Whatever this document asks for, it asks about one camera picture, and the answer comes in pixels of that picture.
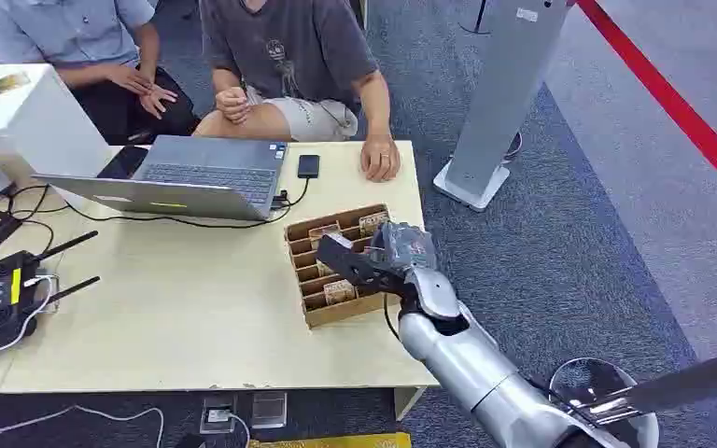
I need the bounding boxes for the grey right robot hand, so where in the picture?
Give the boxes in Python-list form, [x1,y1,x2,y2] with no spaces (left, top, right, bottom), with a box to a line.
[316,221,439,298]

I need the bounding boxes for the wooden card box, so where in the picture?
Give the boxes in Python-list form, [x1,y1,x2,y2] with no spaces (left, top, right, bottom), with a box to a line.
[283,203,407,329]

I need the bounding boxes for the pale desk leg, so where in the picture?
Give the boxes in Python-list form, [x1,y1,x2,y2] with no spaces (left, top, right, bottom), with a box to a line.
[392,386,429,422]

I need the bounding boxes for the yellow patterned mat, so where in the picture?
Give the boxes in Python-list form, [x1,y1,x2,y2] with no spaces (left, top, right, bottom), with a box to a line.
[248,431,414,448]

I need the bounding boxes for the grey standing pillar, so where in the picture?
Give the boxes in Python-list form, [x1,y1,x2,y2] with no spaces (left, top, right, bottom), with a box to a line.
[432,0,574,214]

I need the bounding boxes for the silver open laptop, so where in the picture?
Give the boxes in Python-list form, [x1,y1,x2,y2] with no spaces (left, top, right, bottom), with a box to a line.
[32,134,289,223]

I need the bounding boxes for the floor socket box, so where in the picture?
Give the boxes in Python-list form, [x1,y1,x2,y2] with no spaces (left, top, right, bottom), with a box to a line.
[249,391,289,430]
[199,395,240,435]

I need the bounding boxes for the person in grey shirt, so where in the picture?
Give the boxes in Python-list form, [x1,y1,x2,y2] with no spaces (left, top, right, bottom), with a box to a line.
[191,0,402,184]

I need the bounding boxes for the round silver robot joint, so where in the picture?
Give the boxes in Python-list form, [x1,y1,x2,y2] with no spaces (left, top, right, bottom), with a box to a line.
[547,357,661,448]

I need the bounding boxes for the red floor tape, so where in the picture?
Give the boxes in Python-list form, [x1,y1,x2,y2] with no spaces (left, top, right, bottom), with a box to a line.
[574,0,717,214]

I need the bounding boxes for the dark grey robot bar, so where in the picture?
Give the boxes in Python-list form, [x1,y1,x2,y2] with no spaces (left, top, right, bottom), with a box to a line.
[571,344,717,427]

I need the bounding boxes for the person in blue shirt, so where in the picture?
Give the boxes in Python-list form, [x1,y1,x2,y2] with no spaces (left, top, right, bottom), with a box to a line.
[0,0,201,147]

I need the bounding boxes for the black remote controller with antennas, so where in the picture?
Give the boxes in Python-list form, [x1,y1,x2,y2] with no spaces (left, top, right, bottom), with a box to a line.
[0,231,102,364]

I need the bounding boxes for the white box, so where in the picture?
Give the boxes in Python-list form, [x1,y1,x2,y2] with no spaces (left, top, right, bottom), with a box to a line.
[0,63,114,182]

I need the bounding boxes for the printed label sticker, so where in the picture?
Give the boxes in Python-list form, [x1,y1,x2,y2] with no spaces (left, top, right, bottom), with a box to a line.
[0,71,31,100]

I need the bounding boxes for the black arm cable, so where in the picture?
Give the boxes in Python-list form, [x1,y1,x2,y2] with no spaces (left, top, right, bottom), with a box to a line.
[384,294,401,343]

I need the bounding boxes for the black laptop cable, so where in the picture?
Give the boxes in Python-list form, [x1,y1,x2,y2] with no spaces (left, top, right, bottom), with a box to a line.
[9,177,312,231]

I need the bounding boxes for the white floor cable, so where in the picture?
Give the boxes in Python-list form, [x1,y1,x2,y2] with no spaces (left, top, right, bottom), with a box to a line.
[0,404,166,448]

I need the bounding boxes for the white controller cable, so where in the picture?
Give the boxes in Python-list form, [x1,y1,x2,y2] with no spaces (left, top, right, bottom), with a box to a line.
[0,274,61,357]

